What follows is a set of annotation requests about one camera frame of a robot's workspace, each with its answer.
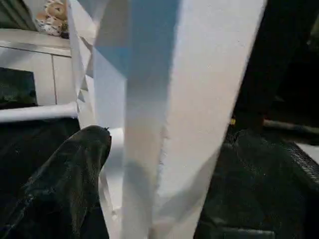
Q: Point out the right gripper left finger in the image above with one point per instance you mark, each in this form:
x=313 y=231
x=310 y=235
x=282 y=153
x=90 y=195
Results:
x=60 y=189

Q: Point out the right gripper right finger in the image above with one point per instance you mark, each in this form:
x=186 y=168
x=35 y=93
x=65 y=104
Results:
x=259 y=189

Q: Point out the white plastic table leg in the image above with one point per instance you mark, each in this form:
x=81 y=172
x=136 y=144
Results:
x=35 y=112

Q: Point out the white plastic table top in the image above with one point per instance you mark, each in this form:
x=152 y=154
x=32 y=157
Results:
x=189 y=99

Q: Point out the black work mat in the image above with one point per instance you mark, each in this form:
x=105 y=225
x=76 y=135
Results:
x=30 y=149

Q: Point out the small yellow tag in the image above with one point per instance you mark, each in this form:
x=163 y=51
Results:
x=232 y=121

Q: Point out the beige plush toy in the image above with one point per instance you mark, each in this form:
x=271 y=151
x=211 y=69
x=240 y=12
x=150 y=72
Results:
x=52 y=17

